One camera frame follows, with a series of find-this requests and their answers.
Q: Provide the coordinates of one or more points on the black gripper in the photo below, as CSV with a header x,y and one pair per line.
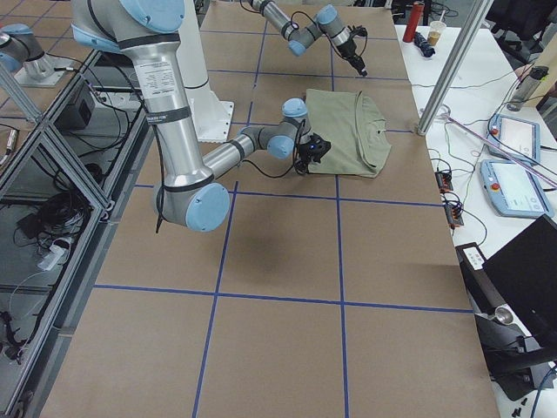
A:
x,y
351,51
305,154

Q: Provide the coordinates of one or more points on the olive green long-sleeve shirt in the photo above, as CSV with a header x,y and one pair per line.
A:
x,y
352,123

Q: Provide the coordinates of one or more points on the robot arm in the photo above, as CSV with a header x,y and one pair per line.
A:
x,y
301,30
147,33

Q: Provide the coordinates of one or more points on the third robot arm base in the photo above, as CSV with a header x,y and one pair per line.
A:
x,y
24,57

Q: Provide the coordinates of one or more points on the folded dark blue umbrella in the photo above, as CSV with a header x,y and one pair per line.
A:
x,y
423,45

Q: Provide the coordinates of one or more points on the red cylindrical bottle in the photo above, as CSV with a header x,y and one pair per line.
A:
x,y
413,21

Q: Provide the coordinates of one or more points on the iced coffee cup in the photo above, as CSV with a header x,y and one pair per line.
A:
x,y
436,29

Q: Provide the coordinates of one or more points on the orange terminal board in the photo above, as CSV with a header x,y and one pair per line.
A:
x,y
453,211
444,181

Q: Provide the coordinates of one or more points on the far blue teach pendant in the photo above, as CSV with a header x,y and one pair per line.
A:
x,y
520,134

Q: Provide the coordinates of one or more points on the blue teach pendant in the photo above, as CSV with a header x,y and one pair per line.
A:
x,y
513,191
520,134

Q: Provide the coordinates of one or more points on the white reacher grabber stick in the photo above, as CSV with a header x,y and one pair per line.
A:
x,y
529,164

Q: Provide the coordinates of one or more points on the near blue teach pendant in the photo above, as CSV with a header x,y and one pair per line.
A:
x,y
513,191

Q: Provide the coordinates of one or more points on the black monitor on stand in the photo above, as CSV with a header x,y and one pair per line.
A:
x,y
515,293

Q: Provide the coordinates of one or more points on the white power strip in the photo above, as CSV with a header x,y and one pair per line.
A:
x,y
52,257

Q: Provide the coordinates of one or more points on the aluminium frame post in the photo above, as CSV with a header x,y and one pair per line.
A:
x,y
455,58

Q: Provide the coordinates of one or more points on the black box under frame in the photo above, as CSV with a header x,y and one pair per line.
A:
x,y
76,115

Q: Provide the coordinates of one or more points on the aluminium frame structure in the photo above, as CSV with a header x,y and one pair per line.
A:
x,y
67,188

